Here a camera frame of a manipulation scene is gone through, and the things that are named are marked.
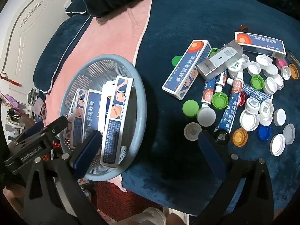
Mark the blue ointment tube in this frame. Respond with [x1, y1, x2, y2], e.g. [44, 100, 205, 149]
[214, 72, 244, 133]

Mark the silver grey carton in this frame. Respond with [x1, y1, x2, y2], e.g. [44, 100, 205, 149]
[197, 40, 243, 82]

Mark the gold bottle cap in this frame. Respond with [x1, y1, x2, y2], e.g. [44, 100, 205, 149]
[231, 128, 248, 147]

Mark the grey folded cloth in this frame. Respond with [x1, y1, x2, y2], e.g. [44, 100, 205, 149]
[33, 97, 46, 119]

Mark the blue bottle cap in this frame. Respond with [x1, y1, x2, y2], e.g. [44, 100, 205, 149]
[257, 125, 272, 141]

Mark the dark blue blanket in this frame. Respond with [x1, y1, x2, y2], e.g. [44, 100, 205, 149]
[82, 0, 300, 216]

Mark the blue ointment box in basket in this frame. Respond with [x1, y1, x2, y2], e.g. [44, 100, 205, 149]
[100, 76, 133, 168]

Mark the green open bottle cap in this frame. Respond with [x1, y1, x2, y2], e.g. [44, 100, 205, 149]
[211, 92, 229, 110]

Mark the green bottle cap lower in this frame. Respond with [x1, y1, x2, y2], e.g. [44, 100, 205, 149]
[182, 100, 199, 118]

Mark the light blue plastic basket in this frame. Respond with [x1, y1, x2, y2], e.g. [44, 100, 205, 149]
[59, 54, 147, 181]

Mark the white cap green print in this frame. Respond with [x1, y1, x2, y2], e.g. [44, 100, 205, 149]
[228, 59, 244, 79]

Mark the blue ointment box orange circle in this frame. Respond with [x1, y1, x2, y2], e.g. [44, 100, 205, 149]
[162, 40, 212, 101]

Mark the dark blue pillow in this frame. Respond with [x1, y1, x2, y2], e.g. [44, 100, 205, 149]
[33, 15, 93, 94]

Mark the pink bottle cap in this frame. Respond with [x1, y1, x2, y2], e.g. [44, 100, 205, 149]
[275, 58, 288, 71]

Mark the blue ointment box far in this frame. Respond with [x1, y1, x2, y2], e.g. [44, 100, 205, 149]
[234, 31, 286, 59]

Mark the white door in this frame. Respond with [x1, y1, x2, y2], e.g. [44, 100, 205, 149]
[1, 0, 68, 110]

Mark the pink towel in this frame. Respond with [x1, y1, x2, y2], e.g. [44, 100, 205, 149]
[43, 0, 154, 193]

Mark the brown bottle cap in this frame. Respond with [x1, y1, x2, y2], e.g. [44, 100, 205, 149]
[238, 24, 249, 33]

